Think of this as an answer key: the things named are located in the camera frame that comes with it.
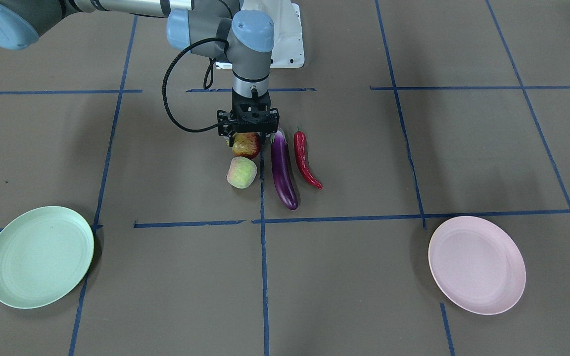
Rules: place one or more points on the red chili pepper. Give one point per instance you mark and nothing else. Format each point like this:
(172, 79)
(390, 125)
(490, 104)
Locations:
(300, 149)

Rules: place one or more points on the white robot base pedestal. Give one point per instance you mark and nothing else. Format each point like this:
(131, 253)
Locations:
(287, 34)

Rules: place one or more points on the green pink peach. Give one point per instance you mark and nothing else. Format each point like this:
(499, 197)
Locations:
(242, 172)

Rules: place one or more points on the pink plate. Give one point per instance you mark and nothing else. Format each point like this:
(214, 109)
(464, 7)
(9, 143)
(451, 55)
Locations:
(477, 265)

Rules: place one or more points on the light green plate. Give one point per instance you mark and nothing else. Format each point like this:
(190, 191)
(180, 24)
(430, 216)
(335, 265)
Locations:
(44, 254)

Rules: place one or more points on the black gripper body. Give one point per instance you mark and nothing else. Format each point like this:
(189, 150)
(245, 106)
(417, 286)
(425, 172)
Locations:
(224, 129)

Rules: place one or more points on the purple eggplant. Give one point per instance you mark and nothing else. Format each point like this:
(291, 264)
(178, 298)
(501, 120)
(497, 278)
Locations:
(281, 171)

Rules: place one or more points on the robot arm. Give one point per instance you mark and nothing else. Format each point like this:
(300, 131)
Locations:
(222, 31)

